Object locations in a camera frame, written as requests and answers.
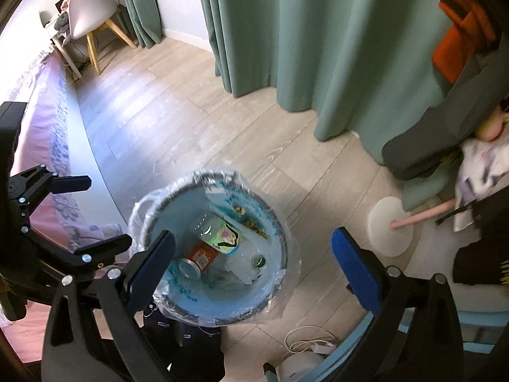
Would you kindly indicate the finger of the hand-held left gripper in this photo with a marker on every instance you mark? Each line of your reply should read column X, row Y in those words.
column 69, row 184
column 103, row 248

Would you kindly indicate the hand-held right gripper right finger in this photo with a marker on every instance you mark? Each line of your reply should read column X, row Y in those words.
column 350, row 262

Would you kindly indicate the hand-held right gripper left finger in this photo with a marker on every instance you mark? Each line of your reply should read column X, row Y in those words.
column 159, row 258

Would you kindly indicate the light blue trash bin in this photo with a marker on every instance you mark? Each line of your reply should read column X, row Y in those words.
column 287, row 223
column 187, row 207

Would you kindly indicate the pink bed sheet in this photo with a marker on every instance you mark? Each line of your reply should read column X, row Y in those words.
column 109, row 230

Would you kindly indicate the bed with floral cover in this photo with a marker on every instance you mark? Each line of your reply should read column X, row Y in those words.
column 43, row 127

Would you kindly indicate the red drink can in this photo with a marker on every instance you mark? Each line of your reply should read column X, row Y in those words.
column 199, row 256

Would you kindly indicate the white round stand base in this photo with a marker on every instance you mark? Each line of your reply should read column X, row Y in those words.
column 387, row 230

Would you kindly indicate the clear bottle green label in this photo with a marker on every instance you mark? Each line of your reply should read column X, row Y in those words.
column 222, row 236

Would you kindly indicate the pink coat stand pole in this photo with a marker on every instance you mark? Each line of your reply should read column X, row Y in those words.
column 421, row 217

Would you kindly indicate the small green capped bottle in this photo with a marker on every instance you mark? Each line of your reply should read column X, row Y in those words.
column 259, row 263

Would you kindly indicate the white desk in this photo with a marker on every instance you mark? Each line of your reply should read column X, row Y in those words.
column 63, row 47

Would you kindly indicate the white small appliance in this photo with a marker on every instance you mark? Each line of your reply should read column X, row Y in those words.
column 302, row 370

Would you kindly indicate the dark grey clothing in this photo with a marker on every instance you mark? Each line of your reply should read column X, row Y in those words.
column 62, row 24

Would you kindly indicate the black garment gold trim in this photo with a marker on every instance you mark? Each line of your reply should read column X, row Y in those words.
column 485, row 254

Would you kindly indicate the laptop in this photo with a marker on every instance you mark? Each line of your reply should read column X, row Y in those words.
column 60, row 6

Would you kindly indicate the dark coat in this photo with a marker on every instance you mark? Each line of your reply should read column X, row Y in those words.
column 437, row 139

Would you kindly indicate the white chair wooden legs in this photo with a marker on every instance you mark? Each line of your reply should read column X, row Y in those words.
column 91, row 12

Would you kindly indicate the white printed cloth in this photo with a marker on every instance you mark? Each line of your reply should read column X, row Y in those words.
column 483, row 171

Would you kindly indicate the narrow green curtain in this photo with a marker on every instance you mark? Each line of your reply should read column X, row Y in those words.
column 135, row 4

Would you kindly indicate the wide green curtain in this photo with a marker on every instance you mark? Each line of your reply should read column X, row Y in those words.
column 318, row 47

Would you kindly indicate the orange jacket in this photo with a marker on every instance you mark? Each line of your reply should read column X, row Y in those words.
column 461, row 36

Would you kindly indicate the white bed frame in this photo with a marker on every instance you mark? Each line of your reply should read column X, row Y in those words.
column 91, row 147

